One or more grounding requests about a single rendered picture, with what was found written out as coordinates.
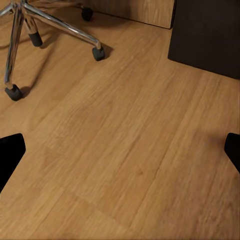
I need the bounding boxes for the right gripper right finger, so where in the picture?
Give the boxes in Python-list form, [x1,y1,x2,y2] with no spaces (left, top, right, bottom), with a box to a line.
[224,133,240,173]

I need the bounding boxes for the swivel chair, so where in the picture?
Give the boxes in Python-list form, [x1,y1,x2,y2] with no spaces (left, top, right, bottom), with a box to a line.
[0,0,106,101]

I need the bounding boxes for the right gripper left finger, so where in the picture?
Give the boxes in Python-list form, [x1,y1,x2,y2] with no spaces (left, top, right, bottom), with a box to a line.
[0,133,26,192]

